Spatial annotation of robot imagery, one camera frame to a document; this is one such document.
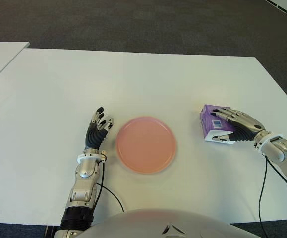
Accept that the grey robot torso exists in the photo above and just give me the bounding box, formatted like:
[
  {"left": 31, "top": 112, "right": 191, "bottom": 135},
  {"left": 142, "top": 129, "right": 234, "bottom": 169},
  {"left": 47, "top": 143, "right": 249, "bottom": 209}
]
[{"left": 78, "top": 208, "right": 255, "bottom": 238}]

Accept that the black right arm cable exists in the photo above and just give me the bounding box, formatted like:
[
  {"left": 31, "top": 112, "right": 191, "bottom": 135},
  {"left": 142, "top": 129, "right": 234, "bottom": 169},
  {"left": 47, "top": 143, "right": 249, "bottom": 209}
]
[{"left": 258, "top": 155, "right": 287, "bottom": 238}]

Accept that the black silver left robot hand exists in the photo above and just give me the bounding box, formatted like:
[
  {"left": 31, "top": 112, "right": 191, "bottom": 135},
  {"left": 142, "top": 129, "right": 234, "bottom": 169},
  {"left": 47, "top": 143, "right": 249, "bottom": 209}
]
[{"left": 84, "top": 106, "right": 115, "bottom": 154}]

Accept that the round pink plate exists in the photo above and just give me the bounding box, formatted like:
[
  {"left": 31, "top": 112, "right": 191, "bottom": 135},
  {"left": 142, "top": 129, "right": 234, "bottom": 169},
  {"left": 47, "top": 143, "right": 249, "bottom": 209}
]
[{"left": 115, "top": 116, "right": 177, "bottom": 174}]

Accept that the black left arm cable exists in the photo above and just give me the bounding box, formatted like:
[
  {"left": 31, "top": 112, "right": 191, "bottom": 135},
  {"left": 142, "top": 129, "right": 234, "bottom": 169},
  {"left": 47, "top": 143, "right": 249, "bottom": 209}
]
[{"left": 93, "top": 160, "right": 124, "bottom": 214}]

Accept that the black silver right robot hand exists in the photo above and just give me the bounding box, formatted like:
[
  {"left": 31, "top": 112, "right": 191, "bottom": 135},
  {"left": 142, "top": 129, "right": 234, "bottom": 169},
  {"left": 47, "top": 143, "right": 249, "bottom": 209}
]
[{"left": 209, "top": 108, "right": 268, "bottom": 143}]

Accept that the purple tissue paper pack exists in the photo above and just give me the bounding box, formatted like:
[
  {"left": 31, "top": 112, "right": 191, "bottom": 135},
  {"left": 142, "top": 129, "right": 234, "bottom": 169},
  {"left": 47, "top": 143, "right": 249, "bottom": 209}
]
[{"left": 199, "top": 104, "right": 235, "bottom": 145}]

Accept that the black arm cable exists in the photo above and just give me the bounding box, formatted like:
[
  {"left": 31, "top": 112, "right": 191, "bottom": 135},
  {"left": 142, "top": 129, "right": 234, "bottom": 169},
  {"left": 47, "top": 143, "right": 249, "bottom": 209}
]
[
  {"left": 258, "top": 155, "right": 287, "bottom": 238},
  {"left": 93, "top": 160, "right": 124, "bottom": 214}
]

